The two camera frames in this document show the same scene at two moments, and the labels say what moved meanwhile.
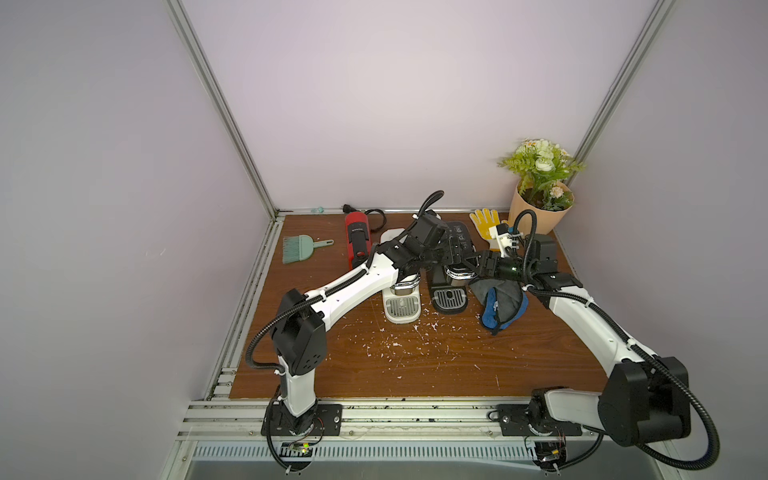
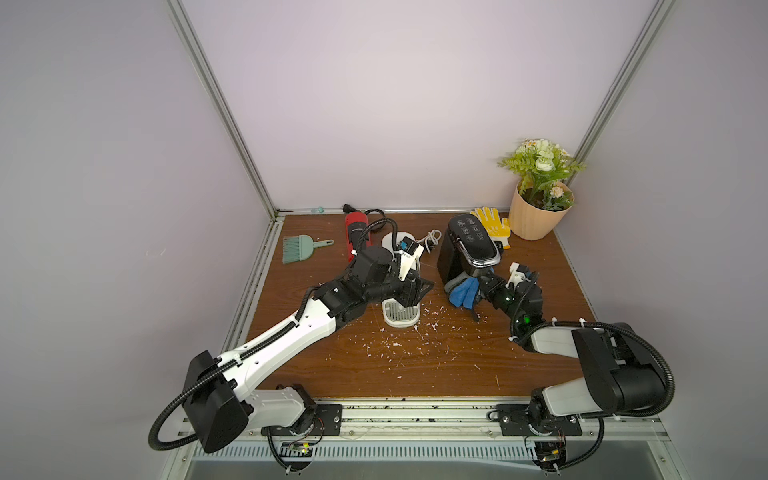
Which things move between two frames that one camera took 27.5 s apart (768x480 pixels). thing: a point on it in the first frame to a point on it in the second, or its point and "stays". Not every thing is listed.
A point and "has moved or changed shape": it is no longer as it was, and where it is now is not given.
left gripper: [445, 252] to [407, 294]
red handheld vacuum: [358, 238] stays
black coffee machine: [452, 275] has moved or changed shape
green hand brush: [300, 247] stays
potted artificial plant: [544, 186] stays
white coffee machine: [401, 301] stays
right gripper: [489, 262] to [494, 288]
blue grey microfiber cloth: [504, 302] has moved or changed shape
